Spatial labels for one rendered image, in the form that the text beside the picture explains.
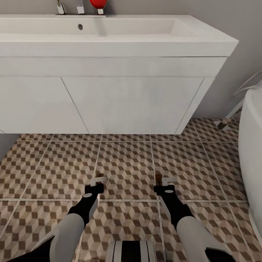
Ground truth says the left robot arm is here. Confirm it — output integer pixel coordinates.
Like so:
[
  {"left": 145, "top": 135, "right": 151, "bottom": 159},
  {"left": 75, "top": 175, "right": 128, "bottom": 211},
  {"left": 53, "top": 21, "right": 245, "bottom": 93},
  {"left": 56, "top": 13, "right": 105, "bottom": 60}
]
[{"left": 7, "top": 177, "right": 106, "bottom": 262}]

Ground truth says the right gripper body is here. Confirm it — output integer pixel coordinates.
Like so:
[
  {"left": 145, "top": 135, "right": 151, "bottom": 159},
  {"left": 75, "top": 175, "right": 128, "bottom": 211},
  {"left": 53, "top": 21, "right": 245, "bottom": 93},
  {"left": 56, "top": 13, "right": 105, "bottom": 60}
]
[{"left": 156, "top": 185, "right": 175, "bottom": 195}]

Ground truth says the robot trunk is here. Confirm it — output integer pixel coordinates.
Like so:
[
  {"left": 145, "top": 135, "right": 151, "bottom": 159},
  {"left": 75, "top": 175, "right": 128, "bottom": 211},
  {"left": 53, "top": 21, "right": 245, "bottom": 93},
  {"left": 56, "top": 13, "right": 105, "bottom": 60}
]
[{"left": 105, "top": 241, "right": 157, "bottom": 262}]

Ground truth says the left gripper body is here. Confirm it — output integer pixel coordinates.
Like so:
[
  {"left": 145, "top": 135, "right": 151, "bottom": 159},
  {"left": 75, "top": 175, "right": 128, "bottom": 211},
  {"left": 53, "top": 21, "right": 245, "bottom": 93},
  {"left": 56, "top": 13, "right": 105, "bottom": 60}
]
[{"left": 85, "top": 183, "right": 104, "bottom": 195}]

